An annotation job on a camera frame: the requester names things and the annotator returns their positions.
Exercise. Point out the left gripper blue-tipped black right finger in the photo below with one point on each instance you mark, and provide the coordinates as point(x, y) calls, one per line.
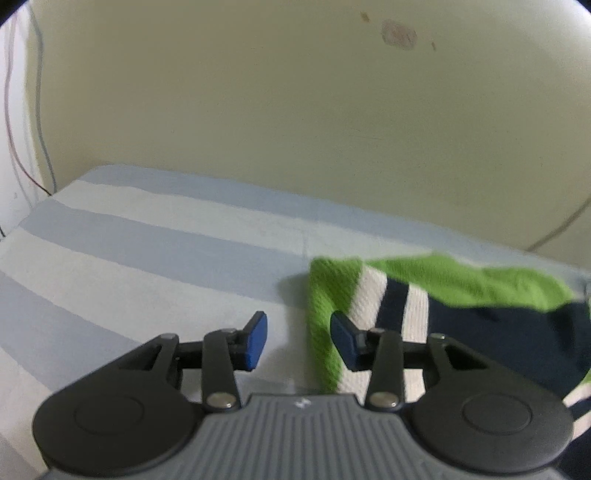
point(376, 348)

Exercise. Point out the green navy white knit sweater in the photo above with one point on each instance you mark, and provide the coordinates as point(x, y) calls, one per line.
point(527, 320)

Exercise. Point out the blue white striped bed sheet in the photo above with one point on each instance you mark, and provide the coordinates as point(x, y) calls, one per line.
point(125, 254)

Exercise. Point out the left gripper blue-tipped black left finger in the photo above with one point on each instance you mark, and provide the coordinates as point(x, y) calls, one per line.
point(245, 346)

